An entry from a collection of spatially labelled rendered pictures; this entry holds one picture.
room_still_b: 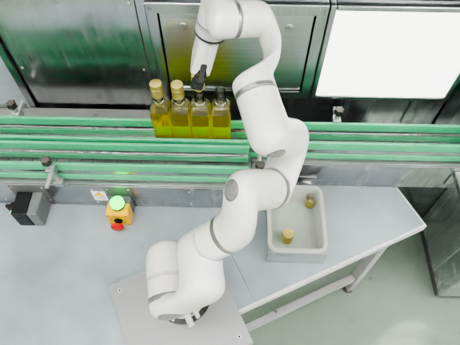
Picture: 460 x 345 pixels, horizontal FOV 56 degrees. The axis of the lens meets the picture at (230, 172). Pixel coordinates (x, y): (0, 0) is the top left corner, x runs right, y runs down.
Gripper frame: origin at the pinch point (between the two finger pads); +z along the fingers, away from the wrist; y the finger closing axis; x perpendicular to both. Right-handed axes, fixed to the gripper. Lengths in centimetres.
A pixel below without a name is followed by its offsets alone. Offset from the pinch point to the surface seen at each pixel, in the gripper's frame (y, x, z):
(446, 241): 5, 121, 61
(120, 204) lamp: 19.6, -15.2, 38.7
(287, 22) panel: -12.6, 20.5, -13.3
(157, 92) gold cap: 1.4, -9.7, 6.7
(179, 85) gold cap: 0.6, -4.3, 3.6
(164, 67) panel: -12.3, -8.5, 10.7
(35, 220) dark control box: 23, -40, 51
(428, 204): -15, 119, 65
